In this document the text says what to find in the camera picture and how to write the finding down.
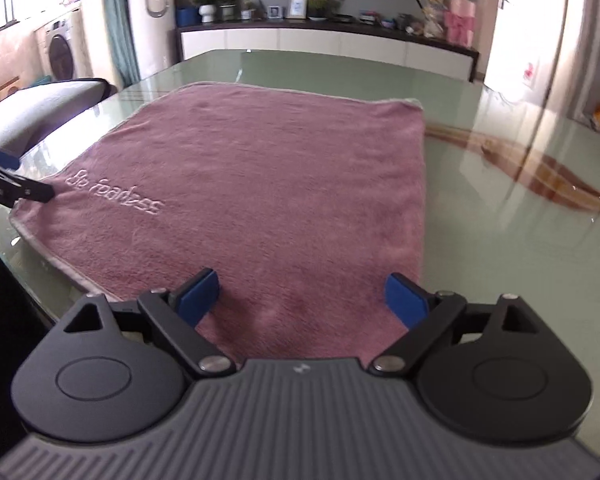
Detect white door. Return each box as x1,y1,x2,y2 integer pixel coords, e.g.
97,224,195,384
482,0,583,107

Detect teal curtain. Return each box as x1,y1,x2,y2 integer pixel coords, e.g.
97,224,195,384
102,0,142,90

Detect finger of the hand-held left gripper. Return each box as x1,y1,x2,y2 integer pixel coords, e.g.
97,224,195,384
0,162,57,208
0,143,21,173

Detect white standing air conditioner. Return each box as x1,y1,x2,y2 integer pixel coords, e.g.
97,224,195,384
130,0,182,80

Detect white sideboard with dark top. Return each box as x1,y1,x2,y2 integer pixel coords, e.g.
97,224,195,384
175,19,481,84

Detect pink gift box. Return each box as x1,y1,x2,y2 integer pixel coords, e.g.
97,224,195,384
443,0,477,47

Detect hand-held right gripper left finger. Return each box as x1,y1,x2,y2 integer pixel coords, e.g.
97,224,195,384
62,268,238,376

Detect washing machine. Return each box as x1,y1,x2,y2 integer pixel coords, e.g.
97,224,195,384
34,17,90,82

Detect round green potted plant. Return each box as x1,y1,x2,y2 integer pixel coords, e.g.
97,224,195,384
307,0,339,21

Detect pink towel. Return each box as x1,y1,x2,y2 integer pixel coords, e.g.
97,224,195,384
9,80,427,368

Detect grey chair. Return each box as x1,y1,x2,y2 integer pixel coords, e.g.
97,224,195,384
0,78,119,153

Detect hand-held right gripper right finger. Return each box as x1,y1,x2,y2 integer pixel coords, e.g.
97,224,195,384
370,272,539,375

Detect pale doll figure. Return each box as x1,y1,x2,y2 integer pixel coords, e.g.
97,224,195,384
422,0,449,39

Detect green plant in white pot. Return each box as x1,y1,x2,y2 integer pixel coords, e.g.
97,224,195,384
190,0,227,24

